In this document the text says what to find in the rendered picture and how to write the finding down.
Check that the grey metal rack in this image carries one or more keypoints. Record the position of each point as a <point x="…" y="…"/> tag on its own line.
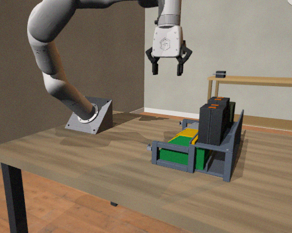
<point x="219" y="161"/>

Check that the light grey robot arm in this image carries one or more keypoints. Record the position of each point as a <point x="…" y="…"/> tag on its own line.
<point x="47" y="20"/>

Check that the green bin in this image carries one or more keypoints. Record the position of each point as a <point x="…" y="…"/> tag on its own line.
<point x="202" y="155"/>

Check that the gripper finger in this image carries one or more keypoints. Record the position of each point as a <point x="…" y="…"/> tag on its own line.
<point x="153" y="60"/>
<point x="182" y="60"/>

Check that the grey open bin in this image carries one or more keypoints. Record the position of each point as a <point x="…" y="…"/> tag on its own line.
<point x="192" y="126"/>

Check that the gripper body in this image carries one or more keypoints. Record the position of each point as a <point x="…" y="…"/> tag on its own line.
<point x="167" y="41"/>

